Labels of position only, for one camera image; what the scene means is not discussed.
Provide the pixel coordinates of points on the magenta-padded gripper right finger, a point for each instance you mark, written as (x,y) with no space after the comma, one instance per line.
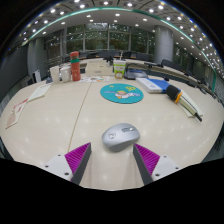
(146,158)

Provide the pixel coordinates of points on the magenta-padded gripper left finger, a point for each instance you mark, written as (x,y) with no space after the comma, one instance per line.
(78,156)

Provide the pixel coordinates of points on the silver computer mouse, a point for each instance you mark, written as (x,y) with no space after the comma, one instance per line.
(120,136)

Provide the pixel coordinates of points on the round teal mouse pad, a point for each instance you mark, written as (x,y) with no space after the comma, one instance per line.
(122,93)

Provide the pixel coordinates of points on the black handheld microphone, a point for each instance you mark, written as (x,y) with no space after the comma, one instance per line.
(174,92)

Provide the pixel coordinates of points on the blue and white book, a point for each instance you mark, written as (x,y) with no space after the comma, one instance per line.
(155,85)

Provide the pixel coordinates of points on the white paper sheet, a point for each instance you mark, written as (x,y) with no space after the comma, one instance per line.
(196,103)

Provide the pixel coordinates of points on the red and white leaflet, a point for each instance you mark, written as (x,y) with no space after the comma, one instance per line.
(16,113)

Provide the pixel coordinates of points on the white booklet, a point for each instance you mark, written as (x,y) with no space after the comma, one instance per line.
(39,91)

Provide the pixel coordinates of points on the colourful sticker sheet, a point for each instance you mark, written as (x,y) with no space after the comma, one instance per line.
(95,79)

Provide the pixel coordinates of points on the grey desktop conference unit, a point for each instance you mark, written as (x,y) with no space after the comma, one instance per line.
(136,74)

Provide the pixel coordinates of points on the long curved wooden desk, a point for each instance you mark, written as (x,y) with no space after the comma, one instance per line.
(173,74)

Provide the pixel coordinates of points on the red bottle with green band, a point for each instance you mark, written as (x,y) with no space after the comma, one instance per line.
(75,66)

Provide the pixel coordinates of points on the beige cardboard box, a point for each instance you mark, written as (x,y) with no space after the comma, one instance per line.
(98,68)

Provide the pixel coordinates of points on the white paper cup with straw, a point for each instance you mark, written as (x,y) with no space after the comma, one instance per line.
(119,69)

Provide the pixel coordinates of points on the dark office chairs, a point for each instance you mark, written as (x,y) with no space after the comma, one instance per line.
(166,63)

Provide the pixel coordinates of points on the ceiling lights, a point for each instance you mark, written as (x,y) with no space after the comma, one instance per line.
(82,6)

